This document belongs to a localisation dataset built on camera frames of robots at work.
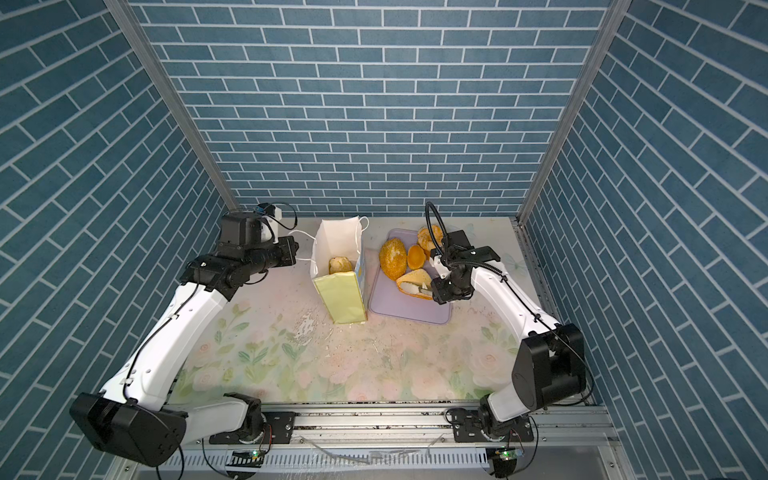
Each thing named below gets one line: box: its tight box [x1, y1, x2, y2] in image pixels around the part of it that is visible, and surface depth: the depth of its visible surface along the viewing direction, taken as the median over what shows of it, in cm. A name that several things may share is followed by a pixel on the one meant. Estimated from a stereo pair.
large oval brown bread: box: [379, 238, 407, 281], surface depth 104 cm
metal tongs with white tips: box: [401, 282, 433, 296], surface depth 92 cm
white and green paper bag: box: [310, 216, 369, 325], surface depth 86 cm
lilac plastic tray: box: [369, 269, 453, 325], surface depth 98 cm
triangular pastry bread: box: [396, 268, 433, 300], surface depth 97 cm
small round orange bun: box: [407, 244, 425, 270], surface depth 106 cm
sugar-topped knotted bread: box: [417, 224, 443, 251], surface depth 107 cm
